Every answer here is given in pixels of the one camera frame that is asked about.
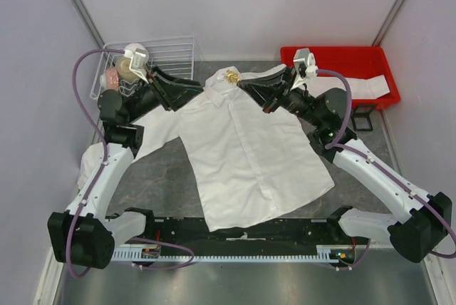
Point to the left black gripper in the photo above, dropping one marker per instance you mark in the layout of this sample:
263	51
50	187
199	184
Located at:
177	95

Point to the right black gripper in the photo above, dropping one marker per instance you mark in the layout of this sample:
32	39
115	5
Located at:
269	90

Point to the flower brooch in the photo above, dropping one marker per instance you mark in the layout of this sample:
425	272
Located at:
232	76

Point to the white button shirt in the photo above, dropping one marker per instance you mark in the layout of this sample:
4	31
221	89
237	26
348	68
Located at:
249	166

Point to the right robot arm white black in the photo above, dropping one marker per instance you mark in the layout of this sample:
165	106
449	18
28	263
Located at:
417	221

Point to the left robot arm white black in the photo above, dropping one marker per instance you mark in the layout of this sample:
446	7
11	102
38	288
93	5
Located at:
82	235

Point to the black brooch box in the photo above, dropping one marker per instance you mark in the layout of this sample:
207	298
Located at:
361	118

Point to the beige ceramic bowl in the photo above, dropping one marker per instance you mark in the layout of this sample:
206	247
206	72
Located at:
125	73

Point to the red plastic bin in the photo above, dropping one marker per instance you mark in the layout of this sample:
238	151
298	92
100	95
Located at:
360	63

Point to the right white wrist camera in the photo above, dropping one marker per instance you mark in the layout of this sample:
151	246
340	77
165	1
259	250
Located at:
305	67

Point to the white wire dish rack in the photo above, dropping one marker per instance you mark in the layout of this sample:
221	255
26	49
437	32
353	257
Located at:
175	56

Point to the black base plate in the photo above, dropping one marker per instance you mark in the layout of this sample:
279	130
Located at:
275	236

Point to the light blue cable duct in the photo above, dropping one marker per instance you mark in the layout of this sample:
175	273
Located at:
144	254

